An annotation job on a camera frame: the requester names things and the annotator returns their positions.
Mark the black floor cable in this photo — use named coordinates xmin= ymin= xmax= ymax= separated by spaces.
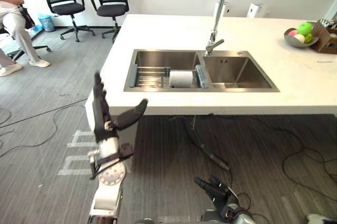
xmin=0 ymin=99 xmax=88 ymax=157
xmin=271 ymin=126 xmax=337 ymax=202

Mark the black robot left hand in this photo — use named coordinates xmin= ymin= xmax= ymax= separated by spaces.
xmin=92 ymin=71 xmax=150 ymax=144

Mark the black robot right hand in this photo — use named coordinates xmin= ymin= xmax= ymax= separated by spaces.
xmin=194 ymin=174 xmax=241 ymax=216

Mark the black office chair with person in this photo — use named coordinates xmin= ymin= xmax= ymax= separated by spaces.
xmin=0 ymin=0 xmax=52 ymax=61

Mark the large green apple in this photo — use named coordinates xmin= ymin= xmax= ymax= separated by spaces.
xmin=297 ymin=22 xmax=313 ymax=36

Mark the person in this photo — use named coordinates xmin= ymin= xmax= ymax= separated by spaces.
xmin=0 ymin=0 xmax=51 ymax=77

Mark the white grey cup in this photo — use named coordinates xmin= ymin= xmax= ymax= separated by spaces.
xmin=168 ymin=70 xmax=194 ymax=89

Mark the white kitchen island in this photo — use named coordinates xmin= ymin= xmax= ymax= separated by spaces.
xmin=84 ymin=13 xmax=337 ymax=140

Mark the grey sink drying rack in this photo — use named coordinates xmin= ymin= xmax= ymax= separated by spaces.
xmin=126 ymin=64 xmax=211 ymax=88

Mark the blue trash bin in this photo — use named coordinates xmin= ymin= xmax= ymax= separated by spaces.
xmin=37 ymin=13 xmax=56 ymax=33

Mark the brown wicker basket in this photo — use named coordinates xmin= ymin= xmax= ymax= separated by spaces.
xmin=310 ymin=19 xmax=337 ymax=55

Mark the grey fruit bowl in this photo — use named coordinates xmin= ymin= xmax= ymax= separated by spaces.
xmin=284 ymin=27 xmax=320 ymax=49

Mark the white air purifier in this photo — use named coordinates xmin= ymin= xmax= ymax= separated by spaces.
xmin=246 ymin=2 xmax=268 ymax=18
xmin=213 ymin=1 xmax=234 ymax=18

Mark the stainless steel double sink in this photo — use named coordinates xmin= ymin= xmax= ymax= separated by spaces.
xmin=123 ymin=48 xmax=281 ymax=94

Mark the black corrugated drain hose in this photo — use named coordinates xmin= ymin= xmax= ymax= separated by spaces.
xmin=167 ymin=114 xmax=231 ymax=171

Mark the chrome gooseneck faucet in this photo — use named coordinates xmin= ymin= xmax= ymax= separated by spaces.
xmin=204 ymin=0 xmax=260 ymax=57

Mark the black mesh office chair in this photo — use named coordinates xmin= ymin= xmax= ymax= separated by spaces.
xmin=90 ymin=0 xmax=130 ymax=44
xmin=35 ymin=0 xmax=96 ymax=43

